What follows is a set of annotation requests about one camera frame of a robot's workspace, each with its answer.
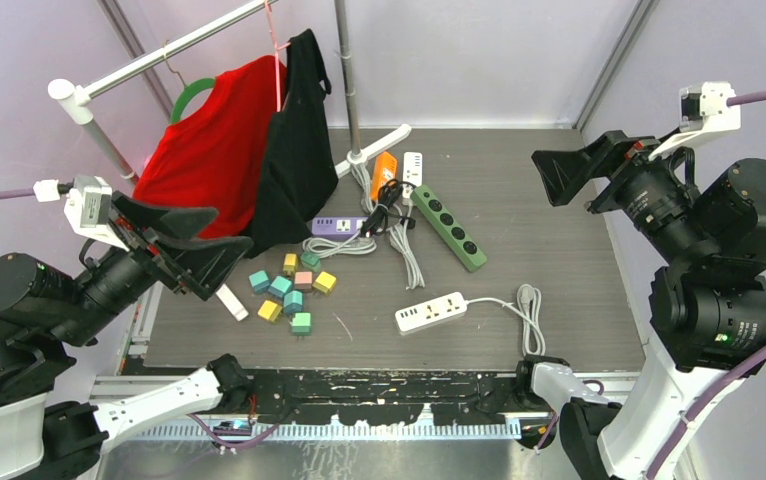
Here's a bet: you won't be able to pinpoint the yellow plug adapter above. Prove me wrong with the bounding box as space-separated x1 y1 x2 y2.
282 252 299 276

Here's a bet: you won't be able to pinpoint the far strip grey cord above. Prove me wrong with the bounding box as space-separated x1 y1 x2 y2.
465 283 547 358

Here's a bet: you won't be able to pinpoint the purple power strip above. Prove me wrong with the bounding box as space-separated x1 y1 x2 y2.
311 216 366 242

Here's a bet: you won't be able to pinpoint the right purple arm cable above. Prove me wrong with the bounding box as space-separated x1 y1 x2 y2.
644 87 766 480

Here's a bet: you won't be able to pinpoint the orange power strip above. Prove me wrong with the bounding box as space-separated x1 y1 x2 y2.
369 151 398 202

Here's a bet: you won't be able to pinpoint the red t-shirt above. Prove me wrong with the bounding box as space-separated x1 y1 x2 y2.
133 55 277 239

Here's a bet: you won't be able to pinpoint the near strip grey cord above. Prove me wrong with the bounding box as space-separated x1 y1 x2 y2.
388 198 427 291

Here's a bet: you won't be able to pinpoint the metal clothes rack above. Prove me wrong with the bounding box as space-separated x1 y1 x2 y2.
46 0 414 323

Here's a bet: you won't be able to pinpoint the teal adapters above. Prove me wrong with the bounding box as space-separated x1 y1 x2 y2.
283 290 304 316

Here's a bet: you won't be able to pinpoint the black garment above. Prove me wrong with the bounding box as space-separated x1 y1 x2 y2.
242 29 339 259

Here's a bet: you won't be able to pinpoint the pink plug adapter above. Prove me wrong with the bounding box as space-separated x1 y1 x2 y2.
293 271 314 292

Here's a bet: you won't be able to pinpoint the green power strip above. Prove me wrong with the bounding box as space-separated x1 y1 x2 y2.
410 185 487 272

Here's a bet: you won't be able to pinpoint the white power strip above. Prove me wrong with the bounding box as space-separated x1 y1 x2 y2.
395 292 468 335
402 152 423 204

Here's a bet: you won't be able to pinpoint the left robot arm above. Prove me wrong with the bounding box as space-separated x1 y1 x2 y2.
0 190 252 479

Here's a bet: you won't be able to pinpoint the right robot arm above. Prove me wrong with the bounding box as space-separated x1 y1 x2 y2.
513 130 766 479

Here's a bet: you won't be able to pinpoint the pink clothes hanger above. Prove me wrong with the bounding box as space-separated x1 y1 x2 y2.
263 0 289 112

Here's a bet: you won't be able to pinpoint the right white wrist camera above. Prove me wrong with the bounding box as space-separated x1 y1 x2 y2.
648 81 741 161

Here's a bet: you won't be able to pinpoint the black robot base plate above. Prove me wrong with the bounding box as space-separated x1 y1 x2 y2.
184 367 580 429

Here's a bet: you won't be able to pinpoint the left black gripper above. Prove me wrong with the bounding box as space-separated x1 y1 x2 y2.
55 189 258 344

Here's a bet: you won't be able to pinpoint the black power cord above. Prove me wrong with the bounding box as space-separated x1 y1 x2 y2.
359 178 417 238

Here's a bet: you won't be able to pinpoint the green clothes hanger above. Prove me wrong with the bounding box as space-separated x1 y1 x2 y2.
169 77 216 125

